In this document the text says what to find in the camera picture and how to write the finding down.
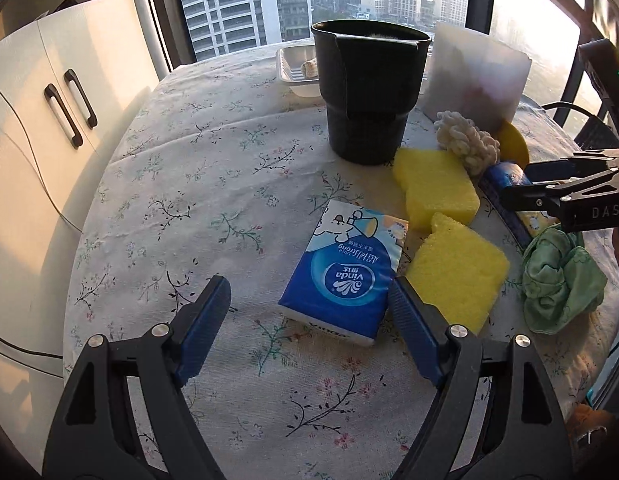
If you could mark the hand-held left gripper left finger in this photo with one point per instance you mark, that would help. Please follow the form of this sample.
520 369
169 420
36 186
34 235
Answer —
204 330

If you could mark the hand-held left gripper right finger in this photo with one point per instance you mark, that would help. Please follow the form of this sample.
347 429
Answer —
414 330

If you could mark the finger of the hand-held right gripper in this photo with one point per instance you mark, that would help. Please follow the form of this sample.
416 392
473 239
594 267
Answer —
529 195
549 170

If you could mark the small blue tissue pack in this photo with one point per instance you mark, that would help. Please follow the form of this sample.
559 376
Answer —
507 175

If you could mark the yellow round sponge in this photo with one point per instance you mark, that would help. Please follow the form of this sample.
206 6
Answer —
514 145

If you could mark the yellow rectangular sponge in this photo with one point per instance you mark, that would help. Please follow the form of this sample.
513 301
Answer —
459 270
434 185

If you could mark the large blue tissue pack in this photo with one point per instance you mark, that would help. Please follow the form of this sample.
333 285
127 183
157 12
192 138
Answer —
339 270

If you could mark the white plastic tray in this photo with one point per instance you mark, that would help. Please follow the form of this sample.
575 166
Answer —
289 67

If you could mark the black chair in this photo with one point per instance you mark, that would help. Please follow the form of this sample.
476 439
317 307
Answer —
597 132

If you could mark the green cloth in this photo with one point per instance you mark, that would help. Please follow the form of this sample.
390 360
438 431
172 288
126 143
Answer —
559 280

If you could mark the translucent plastic container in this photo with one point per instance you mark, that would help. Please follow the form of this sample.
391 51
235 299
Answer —
479 75

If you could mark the black plastic bucket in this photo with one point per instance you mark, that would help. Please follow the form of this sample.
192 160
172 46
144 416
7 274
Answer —
369 110

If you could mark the white cabinet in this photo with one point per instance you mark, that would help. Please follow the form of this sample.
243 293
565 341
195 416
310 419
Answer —
39 110

